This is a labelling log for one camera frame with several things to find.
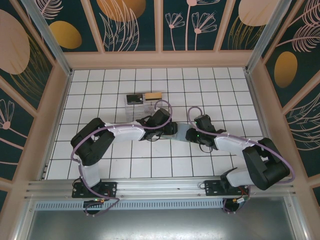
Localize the clear acrylic card organizer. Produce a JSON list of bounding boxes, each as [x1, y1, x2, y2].
[[124, 92, 164, 123]]

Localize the white card pink blossom print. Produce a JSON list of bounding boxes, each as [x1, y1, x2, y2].
[[144, 101, 158, 113]]

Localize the gold card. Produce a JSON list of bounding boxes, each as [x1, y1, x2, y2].
[[144, 92, 163, 102]]

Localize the black card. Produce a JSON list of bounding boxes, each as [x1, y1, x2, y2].
[[126, 93, 145, 105]]

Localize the grey metal sheet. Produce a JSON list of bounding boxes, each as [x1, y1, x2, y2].
[[24, 196, 310, 240]]

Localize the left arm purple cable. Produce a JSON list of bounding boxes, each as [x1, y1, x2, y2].
[[71, 99, 174, 217]]

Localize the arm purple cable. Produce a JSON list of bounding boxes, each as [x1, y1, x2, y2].
[[71, 99, 174, 217], [187, 106, 298, 215]]

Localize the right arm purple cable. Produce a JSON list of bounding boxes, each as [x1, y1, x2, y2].
[[187, 106, 298, 215]]

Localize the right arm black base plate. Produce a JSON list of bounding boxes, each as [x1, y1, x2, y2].
[[204, 178, 251, 198]]

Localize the aluminium mounting rail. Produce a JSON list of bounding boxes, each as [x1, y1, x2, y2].
[[23, 175, 298, 201]]

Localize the aluminium side rail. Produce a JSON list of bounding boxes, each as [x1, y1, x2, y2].
[[39, 69, 75, 181], [243, 67, 282, 177]]

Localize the grey slotted cable duct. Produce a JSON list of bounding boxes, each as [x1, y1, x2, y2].
[[34, 199, 226, 211]]

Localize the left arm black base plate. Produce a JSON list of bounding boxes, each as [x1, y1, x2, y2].
[[71, 181, 118, 199]]

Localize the aluminium corner post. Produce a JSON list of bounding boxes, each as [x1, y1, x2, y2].
[[244, 0, 292, 74], [21, 0, 74, 77]]

